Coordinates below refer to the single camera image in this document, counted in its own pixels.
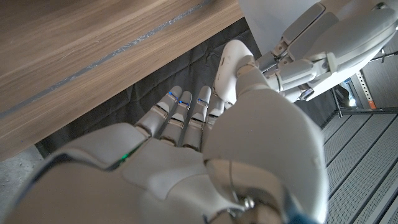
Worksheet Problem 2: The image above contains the wooden table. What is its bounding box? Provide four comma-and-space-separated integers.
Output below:
0, 0, 215, 119

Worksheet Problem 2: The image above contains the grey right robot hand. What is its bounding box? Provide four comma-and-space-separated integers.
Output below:
0, 55, 330, 224

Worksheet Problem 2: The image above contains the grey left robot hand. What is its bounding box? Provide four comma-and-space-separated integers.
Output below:
254, 0, 398, 103

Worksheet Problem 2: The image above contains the black backdrop stand pole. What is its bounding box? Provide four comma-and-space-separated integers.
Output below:
329, 86, 398, 118

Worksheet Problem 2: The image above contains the frosted pitcher with blue lid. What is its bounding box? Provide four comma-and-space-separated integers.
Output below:
238, 0, 324, 56

